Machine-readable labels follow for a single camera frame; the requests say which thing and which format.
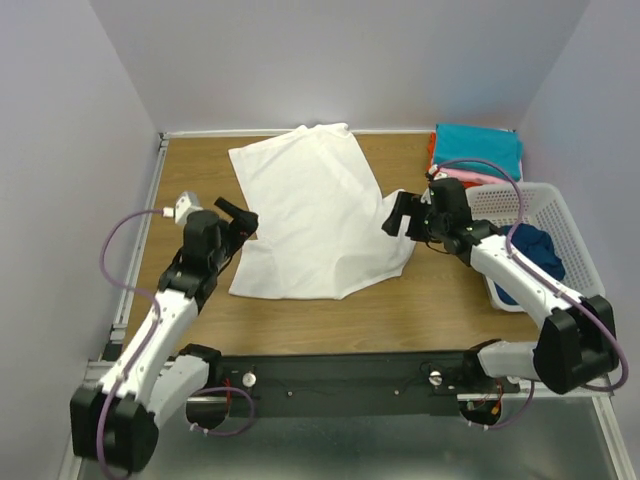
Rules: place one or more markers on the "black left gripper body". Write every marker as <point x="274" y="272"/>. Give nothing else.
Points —
<point x="233" y="245"/>

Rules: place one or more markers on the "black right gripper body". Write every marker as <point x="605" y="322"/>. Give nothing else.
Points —
<point x="423" y="225"/>

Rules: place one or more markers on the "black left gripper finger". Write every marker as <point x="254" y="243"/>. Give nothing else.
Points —
<point x="228" y="208"/>
<point x="246" y="222"/>

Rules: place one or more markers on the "white t shirt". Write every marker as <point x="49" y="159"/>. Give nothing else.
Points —
<point x="320" y="211"/>

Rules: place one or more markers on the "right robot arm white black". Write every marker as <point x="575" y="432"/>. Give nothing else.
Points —
<point x="577" y="339"/>

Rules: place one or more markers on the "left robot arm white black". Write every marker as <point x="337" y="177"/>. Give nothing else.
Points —
<point x="117" y="421"/>

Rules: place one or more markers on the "pink folded t shirt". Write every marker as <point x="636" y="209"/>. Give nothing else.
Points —
<point x="470" y="178"/>

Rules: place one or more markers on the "orange folded t shirt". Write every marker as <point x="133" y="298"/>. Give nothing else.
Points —
<point x="431" y="146"/>

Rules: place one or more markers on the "teal folded t shirt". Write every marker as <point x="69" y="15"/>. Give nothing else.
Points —
<point x="459" y="147"/>

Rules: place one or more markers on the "dark blue t shirt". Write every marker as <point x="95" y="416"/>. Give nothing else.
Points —
<point x="537" y="245"/>

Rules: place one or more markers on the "white plastic laundry basket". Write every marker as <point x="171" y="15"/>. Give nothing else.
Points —
<point x="541" y="205"/>

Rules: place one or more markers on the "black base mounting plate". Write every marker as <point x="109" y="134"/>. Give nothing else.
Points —
<point x="345" y="385"/>

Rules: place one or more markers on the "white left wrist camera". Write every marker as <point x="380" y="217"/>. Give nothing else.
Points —
<point x="186" y="203"/>

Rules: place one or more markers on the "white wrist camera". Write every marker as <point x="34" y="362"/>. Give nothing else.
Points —
<point x="186" y="203"/>
<point x="432" y="175"/>

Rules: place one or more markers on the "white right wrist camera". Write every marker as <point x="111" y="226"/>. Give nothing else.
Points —
<point x="432" y="175"/>

